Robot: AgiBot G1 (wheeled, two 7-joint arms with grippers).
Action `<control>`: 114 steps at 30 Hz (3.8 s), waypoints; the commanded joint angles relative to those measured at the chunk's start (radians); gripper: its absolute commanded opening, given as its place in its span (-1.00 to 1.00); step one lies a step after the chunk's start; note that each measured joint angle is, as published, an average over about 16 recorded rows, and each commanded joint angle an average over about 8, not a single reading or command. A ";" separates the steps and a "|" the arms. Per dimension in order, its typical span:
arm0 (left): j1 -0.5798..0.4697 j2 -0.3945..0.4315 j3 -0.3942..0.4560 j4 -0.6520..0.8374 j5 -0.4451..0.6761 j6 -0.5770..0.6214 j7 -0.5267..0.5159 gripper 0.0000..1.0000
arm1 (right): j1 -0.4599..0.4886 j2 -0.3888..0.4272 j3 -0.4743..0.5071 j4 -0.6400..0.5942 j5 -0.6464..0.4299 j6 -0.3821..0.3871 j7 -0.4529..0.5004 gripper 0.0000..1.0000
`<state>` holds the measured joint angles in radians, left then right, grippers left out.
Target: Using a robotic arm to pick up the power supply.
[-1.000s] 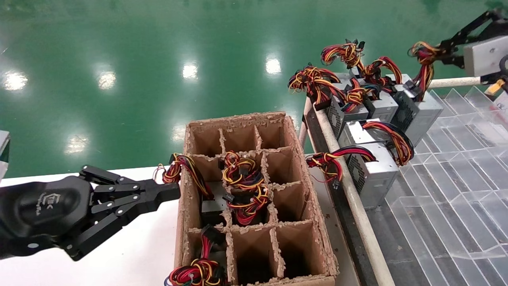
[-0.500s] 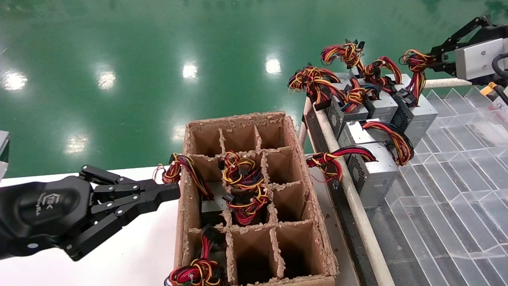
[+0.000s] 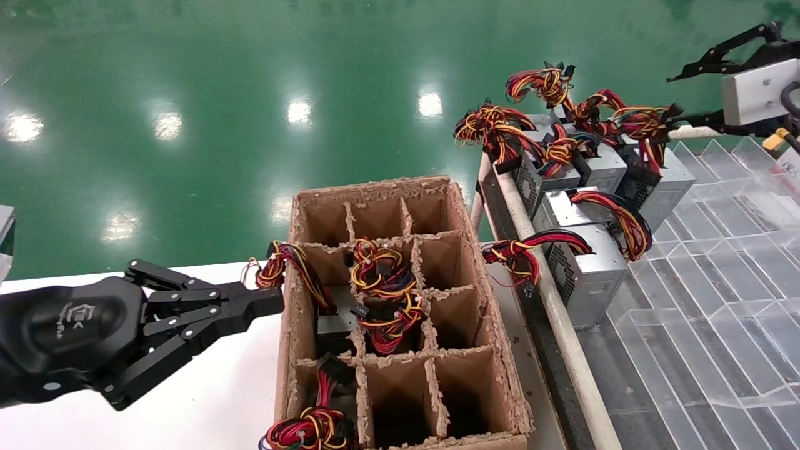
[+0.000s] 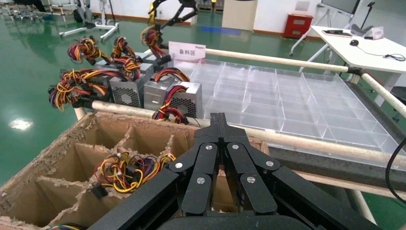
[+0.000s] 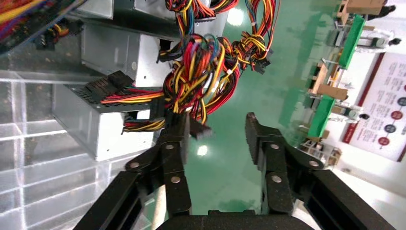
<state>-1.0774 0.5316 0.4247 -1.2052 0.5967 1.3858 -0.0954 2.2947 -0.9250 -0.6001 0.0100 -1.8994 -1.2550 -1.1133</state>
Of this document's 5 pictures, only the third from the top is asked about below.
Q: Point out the grey flat panel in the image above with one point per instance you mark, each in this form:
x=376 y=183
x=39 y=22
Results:
x=5 y=237

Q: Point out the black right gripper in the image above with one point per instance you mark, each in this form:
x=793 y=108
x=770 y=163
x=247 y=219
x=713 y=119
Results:
x=787 y=51

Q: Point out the frayed cardboard divider box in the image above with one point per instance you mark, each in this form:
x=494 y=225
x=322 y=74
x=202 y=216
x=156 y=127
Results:
x=400 y=381

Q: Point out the cart with cream padded rails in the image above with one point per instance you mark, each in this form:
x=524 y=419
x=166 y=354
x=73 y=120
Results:
x=562 y=337

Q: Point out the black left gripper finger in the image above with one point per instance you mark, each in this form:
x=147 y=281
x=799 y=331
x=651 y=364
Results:
x=250 y=301

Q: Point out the clear acrylic divided tray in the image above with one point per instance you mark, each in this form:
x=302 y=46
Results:
x=719 y=300

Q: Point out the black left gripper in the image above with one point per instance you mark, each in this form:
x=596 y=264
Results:
x=62 y=331

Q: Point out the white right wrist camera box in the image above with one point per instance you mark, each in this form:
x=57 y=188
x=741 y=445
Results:
x=750 y=94

